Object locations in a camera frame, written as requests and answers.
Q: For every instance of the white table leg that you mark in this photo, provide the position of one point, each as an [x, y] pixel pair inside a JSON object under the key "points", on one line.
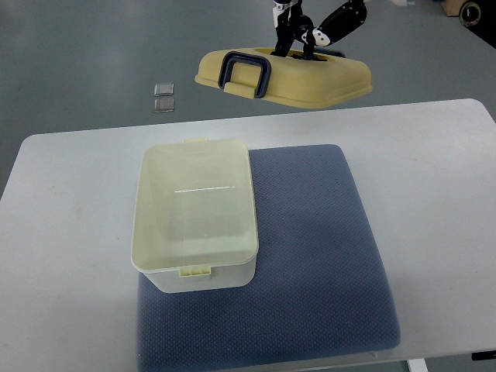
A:
{"points": [[417, 365]]}

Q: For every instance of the white storage box base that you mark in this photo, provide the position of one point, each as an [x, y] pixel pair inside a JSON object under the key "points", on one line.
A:
{"points": [[195, 221]]}

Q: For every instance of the metal floor plate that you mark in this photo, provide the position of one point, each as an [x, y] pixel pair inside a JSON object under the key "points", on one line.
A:
{"points": [[165, 104], [164, 89]]}

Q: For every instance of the blue grey mesh mat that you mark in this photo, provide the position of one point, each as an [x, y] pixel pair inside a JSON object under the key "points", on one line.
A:
{"points": [[319, 289]]}

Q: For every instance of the lower metal floor plate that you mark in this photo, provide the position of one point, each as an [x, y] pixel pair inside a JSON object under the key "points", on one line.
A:
{"points": [[165, 104]]}

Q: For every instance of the yellow storage box lid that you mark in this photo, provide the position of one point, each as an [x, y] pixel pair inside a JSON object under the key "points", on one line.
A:
{"points": [[255, 73]]}

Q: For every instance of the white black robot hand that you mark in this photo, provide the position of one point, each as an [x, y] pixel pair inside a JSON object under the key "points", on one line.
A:
{"points": [[292, 25]]}

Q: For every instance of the upper metal floor plate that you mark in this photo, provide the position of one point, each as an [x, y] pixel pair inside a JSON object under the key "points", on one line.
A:
{"points": [[164, 89]]}

